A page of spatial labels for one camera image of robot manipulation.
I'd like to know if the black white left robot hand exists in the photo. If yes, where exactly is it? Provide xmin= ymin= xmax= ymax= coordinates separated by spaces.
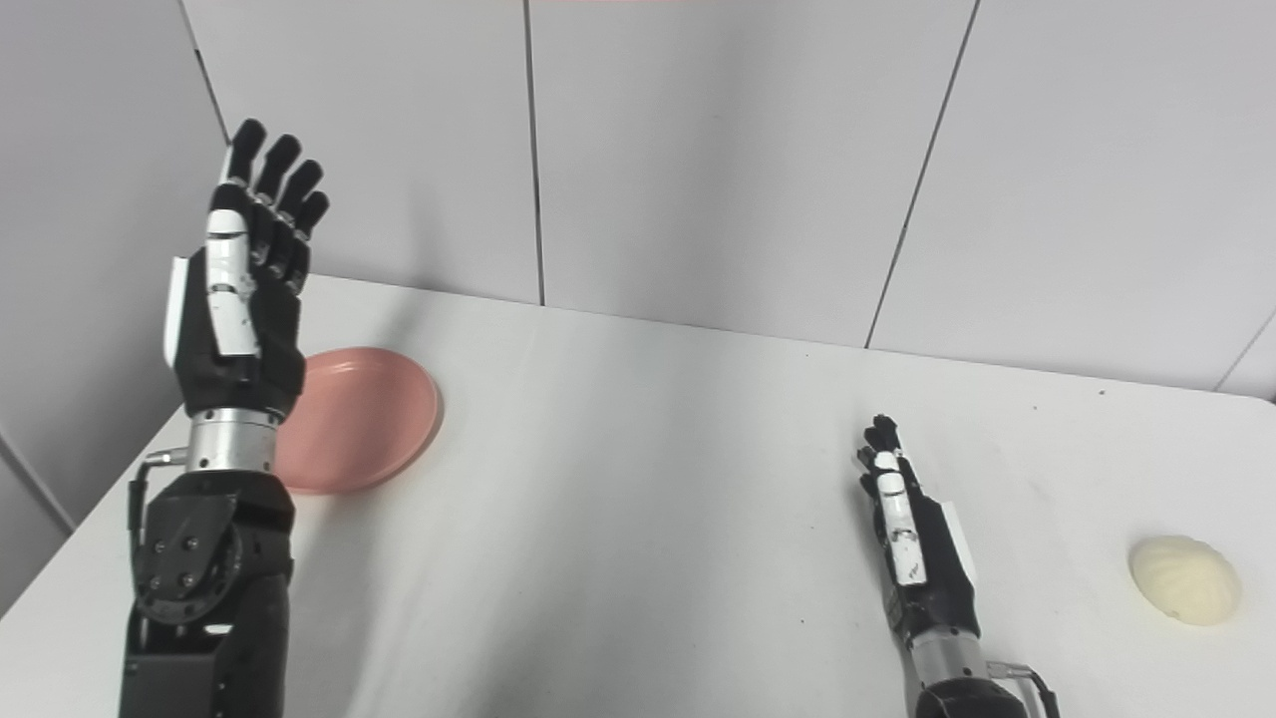
xmin=162 ymin=119 xmax=331 ymax=421

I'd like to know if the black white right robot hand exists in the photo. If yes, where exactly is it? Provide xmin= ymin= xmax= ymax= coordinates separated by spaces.
xmin=854 ymin=414 xmax=983 ymax=640

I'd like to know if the pink round plate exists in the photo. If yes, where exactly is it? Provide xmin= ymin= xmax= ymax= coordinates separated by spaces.
xmin=274 ymin=347 xmax=444 ymax=496

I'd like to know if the white steamed bun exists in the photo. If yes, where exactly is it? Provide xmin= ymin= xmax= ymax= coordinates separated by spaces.
xmin=1128 ymin=536 xmax=1242 ymax=627

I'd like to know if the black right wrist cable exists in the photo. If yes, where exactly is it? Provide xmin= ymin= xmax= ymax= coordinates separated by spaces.
xmin=987 ymin=661 xmax=1061 ymax=718

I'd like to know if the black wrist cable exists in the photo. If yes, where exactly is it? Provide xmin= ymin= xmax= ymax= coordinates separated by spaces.
xmin=987 ymin=661 xmax=1061 ymax=718
xmin=126 ymin=448 xmax=190 ymax=599

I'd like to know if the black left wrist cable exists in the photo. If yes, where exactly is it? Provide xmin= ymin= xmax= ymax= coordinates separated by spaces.
xmin=126 ymin=448 xmax=190 ymax=599

